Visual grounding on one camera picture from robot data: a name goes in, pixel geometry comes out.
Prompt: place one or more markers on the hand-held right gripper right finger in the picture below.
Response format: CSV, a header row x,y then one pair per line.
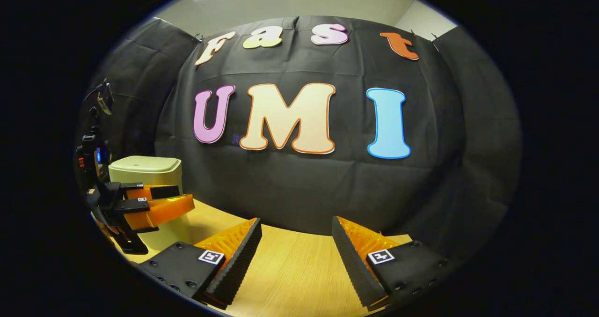
x,y
353,265

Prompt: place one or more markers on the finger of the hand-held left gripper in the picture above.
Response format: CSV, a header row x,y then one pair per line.
x,y
164,191
164,211

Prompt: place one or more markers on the wooden desktop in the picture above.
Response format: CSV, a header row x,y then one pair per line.
x,y
295,270

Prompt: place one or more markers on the green desktop garbage bin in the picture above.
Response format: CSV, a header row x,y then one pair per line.
x,y
145,169

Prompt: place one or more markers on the black backdrop cloth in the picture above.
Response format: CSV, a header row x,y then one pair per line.
x,y
304,190

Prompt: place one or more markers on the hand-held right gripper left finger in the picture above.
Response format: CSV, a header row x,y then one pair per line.
x,y
241,261

